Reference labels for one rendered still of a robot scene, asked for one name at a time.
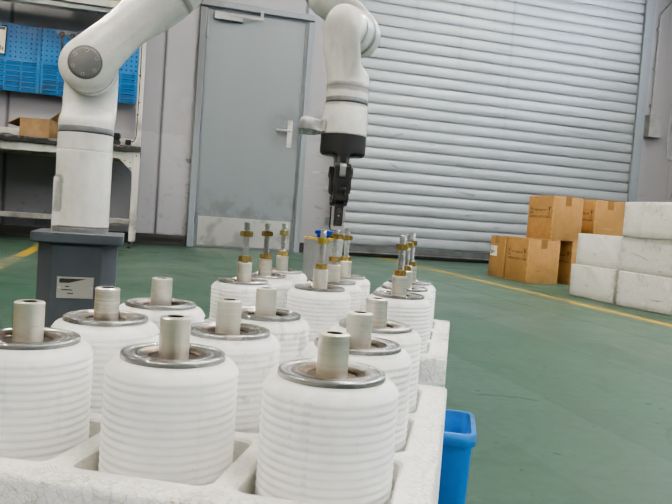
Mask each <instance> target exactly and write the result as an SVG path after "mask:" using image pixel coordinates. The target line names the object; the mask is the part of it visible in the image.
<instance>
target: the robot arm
mask: <svg viewBox="0 0 672 504"><path fill-rule="evenodd" d="M203 1H204V0H122V1H121V2H120V3H119V4H118V5H117V6H116V7H115V8H114V9H113V10H112V11H111V12H109V13H108V14H107V15H106V16H104V17H103V18H102V19H100V20H99V21H97V22H96V23H95V24H93V25H92V26H91V27H89V28H88V29H86V30H85V31H83V32H82V33H81V34H79V35H78V36H76V37H75V38H74V39H72V40H71V41H70V42H68V43H67V44H66V45H65V46H64V48H63V49H62V51H61V53H60V56H59V61H58V67H59V71H60V74H61V76H62V78H63V79H64V89H63V103H62V110H61V114H60V116H59V119H58V138H57V157H56V175H55V176H54V179H53V200H52V219H51V227H50V229H51V231H56V232H67V233H82V234H108V228H109V211H110V193H111V175H112V157H113V139H114V138H113V137H114V127H115V122H116V113H117V99H118V84H119V71H118V69H119V68H120V67H121V66H122V65H123V64H124V62H125V61H126V60H127V59H128V58H129V57H130V56H131V55H132V54H133V53H134V52H135V51H136V50H137V49H138V48H139V47H140V46H141V45H143V44H144V43H145V42H146V41H148V40H149V39H151V38H153V37H154V36H156V35H158V34H160V33H162V32H164V31H165V30H167V29H169V28H171V27H172V26H174V25H175V24H177V23H178V22H180V21H181V20H183V19H184V18H185V17H186V16H188V15H189V14H190V13H191V12H192V11H193V10H194V9H195V8H196V7H198V6H199V5H200V4H201V3H202V2H203ZM305 1H306V3H307V4H308V6H309V7H310V8H311V10H312V11H313V12H314V13H315V14H316V15H318V16H319V17H321V18H322V19H323V20H324V21H325V22H324V26H323V49H324V58H325V65H326V71H327V88H326V100H325V107H324V112H323V117H322V120H321V119H317V118H314V117H310V116H302V117H301V118H300V121H299V133H300V134H305V135H317V134H321V140H320V153H321V154H322V155H324V156H329V157H333V158H334V167H333V166H330V167H329V172H328V177H329V187H328V193H329V194H330V197H329V204H330V216H329V228H331V229H333V230H343V229H344V223H345V211H346V207H344V206H347V204H348V200H349V196H348V195H349V194H350V191H351V179H352V178H353V168H352V166H351V164H349V161H350V158H352V159H360V158H363V157H364V156H365V149H366V137H367V126H368V112H367V109H368V107H367V106H368V96H369V76H368V73H367V72H366V71H365V69H364V68H363V66H362V64H361V57H366V56H369V55H371V54H372V53H373V52H374V51H375V50H376V49H377V47H378V45H379V43H380V37H381V35H380V28H379V26H378V23H377V22H376V20H375V18H374V17H373V16H372V15H371V13H370V12H369V11H368V10H367V9H366V8H365V6H364V5H363V4H362V3H361V2H360V1H359V0H305ZM331 206H332V207H331Z"/></svg>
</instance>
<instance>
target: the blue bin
mask: <svg viewBox="0 0 672 504"><path fill-rule="evenodd" d="M476 437H477V433H476V424H475V416H474V415H473V414H472V413H470V412H466V411H460V410H451V409H446V411H445V423H444V435H443V447H442V459H441V471H440V484H439V496H438V504H465V501H466V493H467V485H468V477H469V468H470V460H471V452H472V447H475V445H476Z"/></svg>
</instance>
